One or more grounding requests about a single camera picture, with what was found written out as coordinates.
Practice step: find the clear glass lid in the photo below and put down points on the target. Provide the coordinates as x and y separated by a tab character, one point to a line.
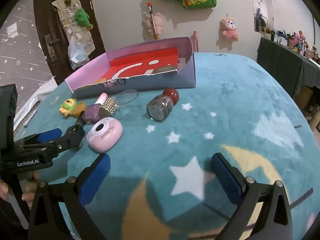
128	96

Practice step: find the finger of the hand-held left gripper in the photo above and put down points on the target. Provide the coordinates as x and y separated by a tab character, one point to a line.
72	135
50	134

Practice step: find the green plush dinosaur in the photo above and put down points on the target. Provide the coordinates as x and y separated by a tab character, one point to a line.
82	17

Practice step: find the glitter jar with red cap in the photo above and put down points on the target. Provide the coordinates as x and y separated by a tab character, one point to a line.
160	108

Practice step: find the gold studded cap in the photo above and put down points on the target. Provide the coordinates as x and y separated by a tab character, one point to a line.
109	106

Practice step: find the person's left hand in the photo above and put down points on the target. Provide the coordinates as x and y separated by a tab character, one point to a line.
30	188

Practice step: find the dark wooden door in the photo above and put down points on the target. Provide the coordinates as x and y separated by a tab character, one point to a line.
45	17

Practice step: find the pink round case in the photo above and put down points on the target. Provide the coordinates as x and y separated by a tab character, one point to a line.
106	136

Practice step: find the white paper sheet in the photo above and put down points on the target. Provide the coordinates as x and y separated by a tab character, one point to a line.
11	30

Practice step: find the blue nail file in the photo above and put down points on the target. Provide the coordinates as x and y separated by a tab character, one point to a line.
31	120

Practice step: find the brown cardboard box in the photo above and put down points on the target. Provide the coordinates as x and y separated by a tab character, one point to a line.
305	96

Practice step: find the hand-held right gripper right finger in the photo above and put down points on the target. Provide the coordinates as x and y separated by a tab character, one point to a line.
226	177

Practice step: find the purple cardboard box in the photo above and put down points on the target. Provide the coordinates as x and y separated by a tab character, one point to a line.
150	83

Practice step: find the table with dark cloth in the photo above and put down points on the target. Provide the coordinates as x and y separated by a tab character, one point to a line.
277	60

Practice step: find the grey flat pouch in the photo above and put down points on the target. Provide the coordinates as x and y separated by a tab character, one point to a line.
166	68

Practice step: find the pink plush cat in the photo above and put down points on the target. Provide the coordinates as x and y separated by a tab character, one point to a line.
230	28

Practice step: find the pink plush pig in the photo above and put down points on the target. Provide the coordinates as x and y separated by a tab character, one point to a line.
160	22

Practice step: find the purple nail polish bottle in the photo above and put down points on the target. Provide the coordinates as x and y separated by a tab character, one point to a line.
92	113

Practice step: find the white orange stick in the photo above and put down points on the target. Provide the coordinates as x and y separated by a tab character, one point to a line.
152	20

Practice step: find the yellow green toy figure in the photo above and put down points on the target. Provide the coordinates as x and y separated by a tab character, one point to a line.
68	106

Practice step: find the clear plastic bag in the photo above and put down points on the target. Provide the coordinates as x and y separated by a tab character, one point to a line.
78	53

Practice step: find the teal star printed blanket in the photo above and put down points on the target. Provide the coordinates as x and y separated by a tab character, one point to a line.
200	120

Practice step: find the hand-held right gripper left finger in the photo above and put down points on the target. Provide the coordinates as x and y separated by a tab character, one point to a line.
96	177

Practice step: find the clear hanging organizer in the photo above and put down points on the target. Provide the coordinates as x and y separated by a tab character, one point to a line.
67	22

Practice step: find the pink plastic hook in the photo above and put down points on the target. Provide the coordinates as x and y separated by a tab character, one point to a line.
195	41

